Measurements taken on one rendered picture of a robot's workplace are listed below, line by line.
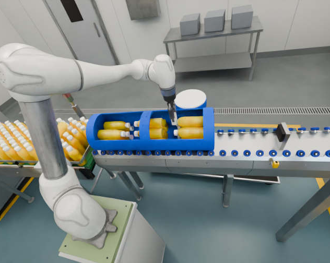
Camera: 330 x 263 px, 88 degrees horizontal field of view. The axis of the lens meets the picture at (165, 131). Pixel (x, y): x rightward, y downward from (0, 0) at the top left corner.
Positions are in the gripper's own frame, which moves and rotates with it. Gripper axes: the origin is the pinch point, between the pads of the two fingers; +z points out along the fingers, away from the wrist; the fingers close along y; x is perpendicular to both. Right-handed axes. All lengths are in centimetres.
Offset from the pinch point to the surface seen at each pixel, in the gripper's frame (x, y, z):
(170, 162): 5.9, -13.4, 30.8
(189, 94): -6, 48, 15
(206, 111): -20.9, 0.6, -4.6
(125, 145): 33.7, -15.0, 9.5
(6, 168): 157, -23, 31
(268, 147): -61, -4, 26
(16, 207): 228, -31, 119
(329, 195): -80, -37, 23
